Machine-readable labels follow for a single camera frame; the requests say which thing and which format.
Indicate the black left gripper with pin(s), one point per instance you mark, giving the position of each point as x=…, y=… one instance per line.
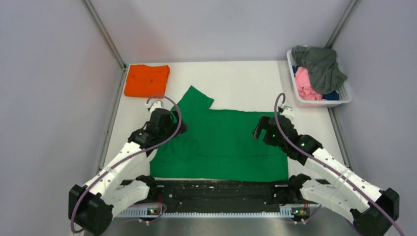
x=174, y=125

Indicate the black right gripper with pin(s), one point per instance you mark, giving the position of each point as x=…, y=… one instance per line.
x=263, y=123

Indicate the green t shirt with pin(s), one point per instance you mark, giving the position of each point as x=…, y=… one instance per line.
x=218, y=145

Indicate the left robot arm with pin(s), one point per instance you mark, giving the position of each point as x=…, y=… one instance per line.
x=93, y=205

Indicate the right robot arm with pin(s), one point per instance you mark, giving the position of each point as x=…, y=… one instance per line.
x=371, y=210

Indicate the folded orange t shirt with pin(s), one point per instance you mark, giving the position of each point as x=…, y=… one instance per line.
x=144, y=81

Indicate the pink t shirt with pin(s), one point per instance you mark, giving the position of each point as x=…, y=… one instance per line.
x=304, y=88

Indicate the white laundry basket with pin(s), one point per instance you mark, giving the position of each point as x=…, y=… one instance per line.
x=344, y=92

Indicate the grey t shirt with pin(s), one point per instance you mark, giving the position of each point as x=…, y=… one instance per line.
x=323, y=68

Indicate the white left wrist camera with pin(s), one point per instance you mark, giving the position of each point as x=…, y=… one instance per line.
x=158, y=104

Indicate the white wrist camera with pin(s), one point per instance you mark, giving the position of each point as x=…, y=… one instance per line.
x=158, y=104
x=286, y=111

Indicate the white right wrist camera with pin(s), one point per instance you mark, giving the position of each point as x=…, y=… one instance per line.
x=286, y=111

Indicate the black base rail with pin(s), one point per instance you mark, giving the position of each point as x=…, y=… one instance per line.
x=222, y=199

